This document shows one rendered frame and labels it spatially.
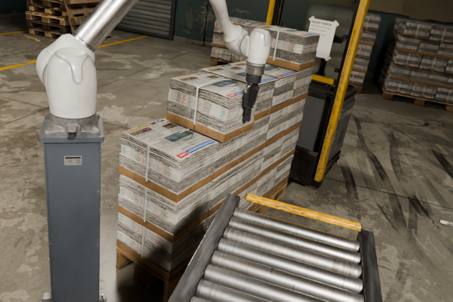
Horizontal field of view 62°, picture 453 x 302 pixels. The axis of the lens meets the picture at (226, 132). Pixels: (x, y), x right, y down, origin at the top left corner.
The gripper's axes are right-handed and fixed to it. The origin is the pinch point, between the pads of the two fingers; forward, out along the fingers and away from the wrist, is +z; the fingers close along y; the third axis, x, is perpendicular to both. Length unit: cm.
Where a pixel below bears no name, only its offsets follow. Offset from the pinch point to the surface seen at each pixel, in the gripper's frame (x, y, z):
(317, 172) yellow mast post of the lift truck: 8, -127, 79
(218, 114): -8.2, 14.4, -0.6
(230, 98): -2.8, 13.8, -10.1
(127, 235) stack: -37, 41, 70
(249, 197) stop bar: 30, 46, 14
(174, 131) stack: -27.9, 20.9, 13.1
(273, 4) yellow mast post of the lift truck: -59, -127, -46
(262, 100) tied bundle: -7.5, -30.5, 1.2
